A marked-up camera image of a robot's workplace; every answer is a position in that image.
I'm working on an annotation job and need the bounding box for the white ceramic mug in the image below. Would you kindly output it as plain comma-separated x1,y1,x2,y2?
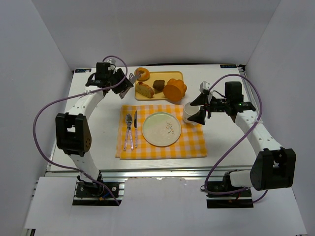
183,103,200,124

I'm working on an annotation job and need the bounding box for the sliced loaf bread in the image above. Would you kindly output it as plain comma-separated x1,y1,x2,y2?
135,82,154,98

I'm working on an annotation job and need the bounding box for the brown chocolate muffin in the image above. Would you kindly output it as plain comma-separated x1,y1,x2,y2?
153,80,165,93

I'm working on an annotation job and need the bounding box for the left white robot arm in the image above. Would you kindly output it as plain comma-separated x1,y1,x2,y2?
55,59,134,182

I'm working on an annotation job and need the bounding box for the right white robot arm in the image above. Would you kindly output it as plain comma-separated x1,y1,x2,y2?
188,82,296,192

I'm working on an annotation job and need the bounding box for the large orange bundt cake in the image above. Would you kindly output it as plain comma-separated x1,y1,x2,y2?
163,78,187,102

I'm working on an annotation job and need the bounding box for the left blue table label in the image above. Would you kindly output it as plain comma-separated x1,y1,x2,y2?
74,68,92,73

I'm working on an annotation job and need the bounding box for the blue table label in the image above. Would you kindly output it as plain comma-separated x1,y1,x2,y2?
74,68,92,73
220,64,237,69

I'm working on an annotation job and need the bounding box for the right blue table label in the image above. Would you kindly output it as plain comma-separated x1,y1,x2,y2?
220,64,237,69

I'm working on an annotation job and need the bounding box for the green white ceramic plate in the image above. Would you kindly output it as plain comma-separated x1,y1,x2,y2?
141,112,182,147

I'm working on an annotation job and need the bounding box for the yellow plastic tray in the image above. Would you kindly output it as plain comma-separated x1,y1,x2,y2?
134,71,184,101

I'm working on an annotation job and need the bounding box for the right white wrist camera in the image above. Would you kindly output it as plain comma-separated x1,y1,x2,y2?
199,81,211,95

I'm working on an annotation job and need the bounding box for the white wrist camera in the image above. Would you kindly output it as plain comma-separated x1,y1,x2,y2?
106,58,116,65
199,81,211,95

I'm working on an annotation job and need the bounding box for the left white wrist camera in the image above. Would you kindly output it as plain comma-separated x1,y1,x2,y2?
106,58,116,65

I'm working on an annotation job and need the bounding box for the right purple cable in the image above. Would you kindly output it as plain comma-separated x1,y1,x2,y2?
200,74,268,204

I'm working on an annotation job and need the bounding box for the purple cable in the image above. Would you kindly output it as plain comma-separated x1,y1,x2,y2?
32,55,128,206
200,74,268,204

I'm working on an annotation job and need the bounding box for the ring doughnut bread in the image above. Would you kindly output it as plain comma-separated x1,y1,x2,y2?
134,67,150,81

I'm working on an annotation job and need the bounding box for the pink handled fork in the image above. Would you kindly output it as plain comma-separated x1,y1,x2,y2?
125,114,134,150

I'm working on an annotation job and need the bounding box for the pink handled knife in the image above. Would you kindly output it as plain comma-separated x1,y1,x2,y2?
133,110,138,148

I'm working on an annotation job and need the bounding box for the aluminium frame rail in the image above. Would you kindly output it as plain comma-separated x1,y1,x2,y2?
44,166,251,181

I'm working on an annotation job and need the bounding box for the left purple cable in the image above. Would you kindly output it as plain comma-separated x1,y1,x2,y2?
32,55,128,206

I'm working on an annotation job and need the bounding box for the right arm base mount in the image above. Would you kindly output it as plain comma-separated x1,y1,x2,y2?
206,171,253,209

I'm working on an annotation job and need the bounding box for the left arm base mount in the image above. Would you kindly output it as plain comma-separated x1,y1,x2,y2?
72,181,123,207

